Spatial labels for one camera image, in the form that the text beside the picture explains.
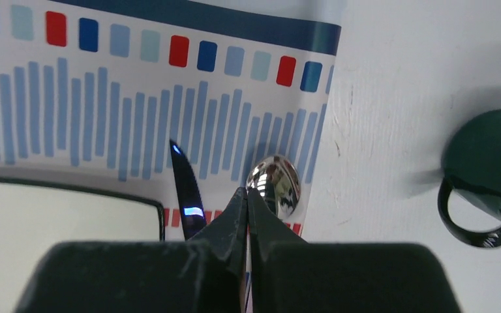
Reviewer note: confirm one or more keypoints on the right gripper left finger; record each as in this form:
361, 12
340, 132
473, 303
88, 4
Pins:
203, 274

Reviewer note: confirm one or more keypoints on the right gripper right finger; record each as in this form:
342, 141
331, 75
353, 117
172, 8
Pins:
292, 275

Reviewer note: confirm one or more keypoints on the dark blue plastic knife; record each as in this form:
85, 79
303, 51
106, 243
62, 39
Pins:
188, 194

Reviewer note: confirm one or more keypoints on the silver spoon pink handle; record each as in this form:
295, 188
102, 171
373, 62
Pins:
278, 182

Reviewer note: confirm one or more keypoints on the white square plate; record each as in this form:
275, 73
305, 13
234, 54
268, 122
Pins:
35, 218

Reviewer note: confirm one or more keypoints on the patterned cloth napkin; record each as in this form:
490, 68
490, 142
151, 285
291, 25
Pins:
92, 92

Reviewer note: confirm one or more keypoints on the dark green mug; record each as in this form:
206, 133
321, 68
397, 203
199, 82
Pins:
471, 165

